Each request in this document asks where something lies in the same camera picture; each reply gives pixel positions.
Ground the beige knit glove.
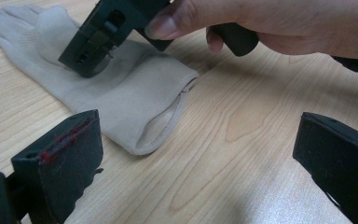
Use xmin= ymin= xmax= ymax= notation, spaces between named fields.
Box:
xmin=0 ymin=4 xmax=200 ymax=157

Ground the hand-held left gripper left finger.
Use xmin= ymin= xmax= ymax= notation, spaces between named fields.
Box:
xmin=10 ymin=108 xmax=104 ymax=224

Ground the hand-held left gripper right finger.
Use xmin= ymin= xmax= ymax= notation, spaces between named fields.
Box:
xmin=292 ymin=111 xmax=358 ymax=224

